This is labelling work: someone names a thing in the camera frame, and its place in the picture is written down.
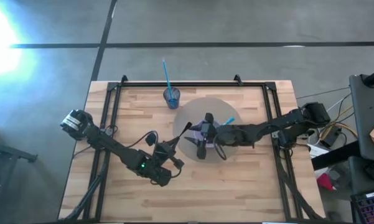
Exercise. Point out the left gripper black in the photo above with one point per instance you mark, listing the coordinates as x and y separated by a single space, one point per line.
163 152

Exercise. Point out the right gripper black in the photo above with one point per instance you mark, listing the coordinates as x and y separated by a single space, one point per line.
209 132

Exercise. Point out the lavender bowl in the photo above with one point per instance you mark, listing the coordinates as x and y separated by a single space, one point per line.
198 134

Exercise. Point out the iridescent spoon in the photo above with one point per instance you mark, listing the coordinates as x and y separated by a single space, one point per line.
229 120

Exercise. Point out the blue patterned cup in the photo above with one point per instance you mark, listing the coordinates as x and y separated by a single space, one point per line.
175 101

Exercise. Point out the light blue straw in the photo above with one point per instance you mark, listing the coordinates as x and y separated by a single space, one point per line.
166 74

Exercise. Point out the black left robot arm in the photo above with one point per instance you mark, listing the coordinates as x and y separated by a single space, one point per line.
112 146

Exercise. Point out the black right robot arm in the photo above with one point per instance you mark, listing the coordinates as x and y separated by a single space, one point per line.
267 129

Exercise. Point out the round beige placemat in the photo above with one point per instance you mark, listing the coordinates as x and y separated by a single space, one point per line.
186 112

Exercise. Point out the white paper sheet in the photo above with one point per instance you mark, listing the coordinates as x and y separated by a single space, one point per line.
319 152

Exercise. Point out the black power box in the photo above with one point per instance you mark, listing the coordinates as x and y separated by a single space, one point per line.
330 137

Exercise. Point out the red object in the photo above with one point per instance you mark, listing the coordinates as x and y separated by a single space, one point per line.
325 183

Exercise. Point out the black support beam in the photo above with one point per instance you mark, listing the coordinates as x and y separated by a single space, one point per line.
336 155

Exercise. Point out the black tripod stand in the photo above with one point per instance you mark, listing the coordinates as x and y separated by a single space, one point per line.
12 153

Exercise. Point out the grey side table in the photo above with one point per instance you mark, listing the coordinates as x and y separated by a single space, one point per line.
368 105

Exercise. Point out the black keyboard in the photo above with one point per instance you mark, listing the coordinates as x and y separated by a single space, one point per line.
371 208

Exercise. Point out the black aluminium rig frame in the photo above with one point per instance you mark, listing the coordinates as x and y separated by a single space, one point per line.
205 84

